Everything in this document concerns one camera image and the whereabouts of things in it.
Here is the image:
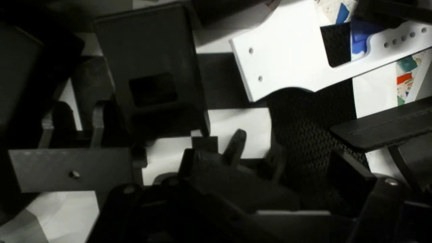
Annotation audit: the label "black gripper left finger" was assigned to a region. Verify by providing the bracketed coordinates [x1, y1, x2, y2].
[86, 147, 254, 243]

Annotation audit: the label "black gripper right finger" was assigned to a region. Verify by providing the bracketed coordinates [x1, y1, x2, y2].
[328, 150, 432, 243]

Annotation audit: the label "gray metal tool drawer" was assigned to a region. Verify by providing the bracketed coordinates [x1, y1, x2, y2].
[0, 0, 432, 243]

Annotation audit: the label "black flat slab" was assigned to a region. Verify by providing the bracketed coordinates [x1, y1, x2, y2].
[329, 96, 432, 152]

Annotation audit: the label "gray flat bar with hole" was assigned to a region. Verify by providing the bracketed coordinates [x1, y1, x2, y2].
[8, 146, 146, 194]

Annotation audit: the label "black textured pad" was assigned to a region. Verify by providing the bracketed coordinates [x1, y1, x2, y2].
[269, 88, 362, 208]

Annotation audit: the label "white box with colour print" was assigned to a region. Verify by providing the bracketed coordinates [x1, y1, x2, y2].
[355, 49, 432, 119]

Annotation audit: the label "white flat plate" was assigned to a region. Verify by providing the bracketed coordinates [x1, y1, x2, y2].
[208, 107, 271, 159]

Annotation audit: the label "black box part with hole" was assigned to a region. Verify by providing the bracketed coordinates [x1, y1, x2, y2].
[93, 1, 211, 136]

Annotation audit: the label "blue plastic piece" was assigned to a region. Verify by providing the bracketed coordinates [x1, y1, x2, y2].
[348, 17, 383, 59]

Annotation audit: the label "white box with labels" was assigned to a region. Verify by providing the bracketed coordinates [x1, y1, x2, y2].
[228, 0, 432, 103]

